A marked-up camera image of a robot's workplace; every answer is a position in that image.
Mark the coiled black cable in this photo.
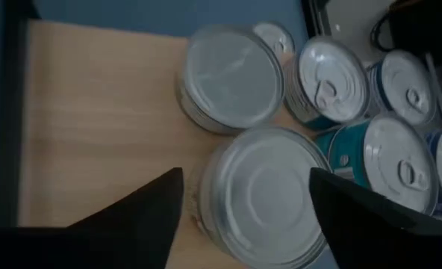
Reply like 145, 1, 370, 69
369, 0, 442, 55

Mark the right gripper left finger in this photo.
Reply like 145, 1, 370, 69
0, 167, 185, 269

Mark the black-framed wooden shelf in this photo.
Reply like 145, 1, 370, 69
0, 0, 442, 269

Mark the green label tuna can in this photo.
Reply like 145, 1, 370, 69
175, 24, 286, 136
196, 126, 334, 269

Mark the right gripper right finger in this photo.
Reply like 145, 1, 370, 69
308, 167, 442, 269

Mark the blue table mat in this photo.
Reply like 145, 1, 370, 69
0, 0, 311, 229

